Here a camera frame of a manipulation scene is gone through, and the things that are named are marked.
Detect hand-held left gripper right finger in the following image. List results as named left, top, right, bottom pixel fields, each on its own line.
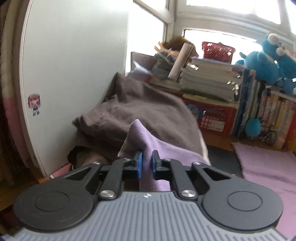
left=151, top=150, right=233, bottom=200

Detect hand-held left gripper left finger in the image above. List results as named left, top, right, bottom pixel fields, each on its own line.
left=63, top=151, right=143, bottom=201

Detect purple fleece garment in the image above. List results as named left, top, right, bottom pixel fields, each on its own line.
left=117, top=119, right=296, bottom=240

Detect brown cloth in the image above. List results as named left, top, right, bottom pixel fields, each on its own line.
left=72, top=72, right=208, bottom=163

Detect dark cloth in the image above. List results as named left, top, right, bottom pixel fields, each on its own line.
left=68, top=146, right=116, bottom=169

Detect red plastic crate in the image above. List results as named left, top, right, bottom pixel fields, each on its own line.
left=183, top=93, right=240, bottom=136

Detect stack of flat books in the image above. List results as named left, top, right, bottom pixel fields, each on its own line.
left=148, top=57, right=245, bottom=102

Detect blue pom-pom ball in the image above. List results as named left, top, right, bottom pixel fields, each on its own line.
left=245, top=118, right=262, bottom=137

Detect rolled paper tube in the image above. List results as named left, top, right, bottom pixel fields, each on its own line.
left=168, top=42, right=193, bottom=80

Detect miniature bicycle model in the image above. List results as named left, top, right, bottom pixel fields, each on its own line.
left=257, top=120, right=278, bottom=144

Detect brown-haired doll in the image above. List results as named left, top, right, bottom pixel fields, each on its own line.
left=151, top=36, right=199, bottom=79

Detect cartoon figure sticker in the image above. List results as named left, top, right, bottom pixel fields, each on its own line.
left=28, top=93, right=42, bottom=116

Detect red plastic basket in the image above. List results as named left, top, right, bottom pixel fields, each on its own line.
left=202, top=42, right=236, bottom=63

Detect white door panel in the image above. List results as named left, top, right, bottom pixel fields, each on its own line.
left=20, top=0, right=130, bottom=177

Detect row of upright books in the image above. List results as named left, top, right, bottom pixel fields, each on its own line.
left=230, top=68, right=296, bottom=151

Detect blue plush toy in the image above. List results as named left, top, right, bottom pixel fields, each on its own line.
left=235, top=33, right=296, bottom=95

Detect white window frame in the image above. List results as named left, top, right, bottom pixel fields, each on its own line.
left=133, top=0, right=296, bottom=47

